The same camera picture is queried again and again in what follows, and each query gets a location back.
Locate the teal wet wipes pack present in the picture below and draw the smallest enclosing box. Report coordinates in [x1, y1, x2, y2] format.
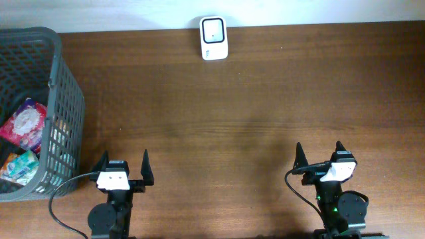
[7, 150, 39, 186]

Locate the red purple pad package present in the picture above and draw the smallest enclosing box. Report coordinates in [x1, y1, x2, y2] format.
[1, 98, 47, 154]

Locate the orange tissue pack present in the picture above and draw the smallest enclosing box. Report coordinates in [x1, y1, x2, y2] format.
[1, 153, 19, 183]

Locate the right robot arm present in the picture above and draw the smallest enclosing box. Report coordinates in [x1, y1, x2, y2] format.
[290, 141, 369, 238]

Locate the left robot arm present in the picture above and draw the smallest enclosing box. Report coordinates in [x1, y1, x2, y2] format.
[88, 150, 154, 239]

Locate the white barcode scanner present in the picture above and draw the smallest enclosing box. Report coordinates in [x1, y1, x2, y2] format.
[199, 16, 228, 60]

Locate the grey plastic mesh basket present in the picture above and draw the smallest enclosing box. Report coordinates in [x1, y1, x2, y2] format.
[1, 27, 85, 202]

